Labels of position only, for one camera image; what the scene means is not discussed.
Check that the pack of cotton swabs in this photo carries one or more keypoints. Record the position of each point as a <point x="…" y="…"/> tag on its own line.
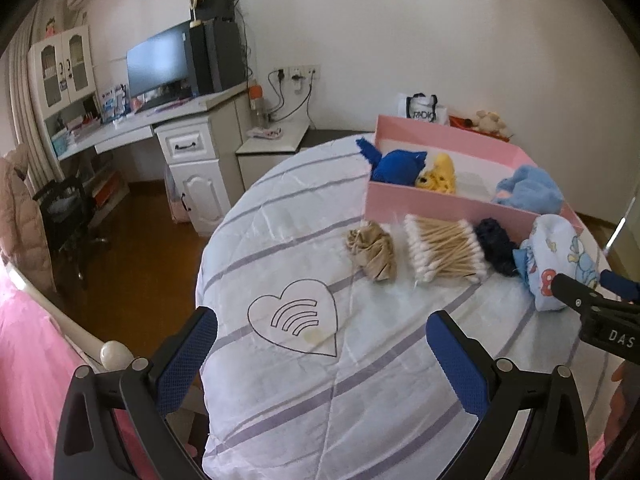
<point x="442" y="250"/>

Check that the beige stocking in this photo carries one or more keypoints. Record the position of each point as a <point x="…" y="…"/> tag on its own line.
<point x="372" y="252"/>

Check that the black computer monitor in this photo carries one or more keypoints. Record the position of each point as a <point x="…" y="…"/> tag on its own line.
<point x="160" y="62"/>

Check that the dark blue plush toy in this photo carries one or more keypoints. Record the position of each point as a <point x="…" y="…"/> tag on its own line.
<point x="395" y="167"/>

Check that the black computer tower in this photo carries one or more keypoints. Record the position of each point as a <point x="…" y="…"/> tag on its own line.
<point x="222" y="57"/>

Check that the stack of books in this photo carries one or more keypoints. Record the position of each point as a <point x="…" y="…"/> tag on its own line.
<point x="82" y="126"/>

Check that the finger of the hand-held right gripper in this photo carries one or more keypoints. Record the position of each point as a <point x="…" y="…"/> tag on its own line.
<point x="622" y="287"/>
<point x="570" y="287"/>

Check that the pink pens on desk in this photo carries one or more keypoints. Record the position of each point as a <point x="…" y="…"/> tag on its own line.
<point x="172" y="106"/>

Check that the small doll figurine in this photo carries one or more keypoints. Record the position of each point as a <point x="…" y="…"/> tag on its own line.
<point x="51" y="27"/>

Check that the cream plush toy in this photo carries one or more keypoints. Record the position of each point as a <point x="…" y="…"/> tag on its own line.
<point x="492" y="121"/>

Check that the white side cabinet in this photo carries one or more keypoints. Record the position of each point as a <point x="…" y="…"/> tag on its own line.
<point x="270" y="155"/>

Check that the black low bench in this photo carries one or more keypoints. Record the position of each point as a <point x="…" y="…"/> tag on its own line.
<point x="330" y="137"/>

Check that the light blue fuzzy sock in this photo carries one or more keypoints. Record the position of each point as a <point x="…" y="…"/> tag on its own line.
<point x="530" y="192"/>

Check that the blue white boxes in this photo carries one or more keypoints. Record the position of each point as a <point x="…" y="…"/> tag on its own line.
<point x="112" y="102"/>

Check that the navy knitted sock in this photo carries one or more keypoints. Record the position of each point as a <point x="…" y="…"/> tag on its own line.
<point x="495" y="245"/>

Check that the black office chair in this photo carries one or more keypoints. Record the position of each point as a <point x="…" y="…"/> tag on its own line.
<point x="70" y="220"/>

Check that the pink puffer jacket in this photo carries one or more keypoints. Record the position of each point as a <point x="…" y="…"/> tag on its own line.
<point x="22" y="220"/>

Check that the small cream desk fan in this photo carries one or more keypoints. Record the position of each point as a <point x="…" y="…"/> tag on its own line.
<point x="195" y="2"/>

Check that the red toy box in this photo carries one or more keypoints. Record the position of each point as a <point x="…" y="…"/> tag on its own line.
<point x="460" y="122"/>

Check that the white bed post knob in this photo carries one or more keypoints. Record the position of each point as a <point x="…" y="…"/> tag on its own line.
<point x="116" y="355"/>

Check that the white cartoon print cloth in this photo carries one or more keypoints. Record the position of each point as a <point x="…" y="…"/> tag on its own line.
<point x="555" y="245"/>

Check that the white desk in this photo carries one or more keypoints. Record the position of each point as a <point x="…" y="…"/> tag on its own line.
<point x="195" y="160"/>

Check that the wall power outlets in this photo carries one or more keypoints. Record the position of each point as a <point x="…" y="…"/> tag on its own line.
<point x="299" y="70"/>

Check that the black speaker box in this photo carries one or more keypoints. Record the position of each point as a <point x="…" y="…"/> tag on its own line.
<point x="215" y="5"/>

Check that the white hutch cabinet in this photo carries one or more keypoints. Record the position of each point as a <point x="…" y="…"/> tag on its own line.
<point x="62" y="75"/>

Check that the yellow animal sock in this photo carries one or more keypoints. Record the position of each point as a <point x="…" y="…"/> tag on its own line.
<point x="440" y="175"/>

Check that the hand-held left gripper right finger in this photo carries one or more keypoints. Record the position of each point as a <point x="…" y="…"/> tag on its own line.
<point x="457" y="360"/>

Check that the pink bed blanket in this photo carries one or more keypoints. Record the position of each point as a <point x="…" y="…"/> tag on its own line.
<point x="40" y="385"/>

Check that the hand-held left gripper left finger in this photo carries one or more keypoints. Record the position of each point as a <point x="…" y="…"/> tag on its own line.
<point x="187" y="355"/>

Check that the orange capped bottle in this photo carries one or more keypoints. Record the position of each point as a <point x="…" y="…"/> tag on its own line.
<point x="256" y="102"/>

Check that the striped white tablecloth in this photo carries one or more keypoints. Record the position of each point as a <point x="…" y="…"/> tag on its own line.
<point x="280" y="385"/>

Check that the pink patterned pouch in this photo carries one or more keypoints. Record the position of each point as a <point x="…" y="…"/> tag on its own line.
<point x="265" y="133"/>

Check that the white shopping bag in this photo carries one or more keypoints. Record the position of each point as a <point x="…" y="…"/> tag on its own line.
<point x="422" y="110"/>

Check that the pink cardboard box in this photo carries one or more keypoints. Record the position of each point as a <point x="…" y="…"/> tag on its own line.
<point x="450" y="205"/>

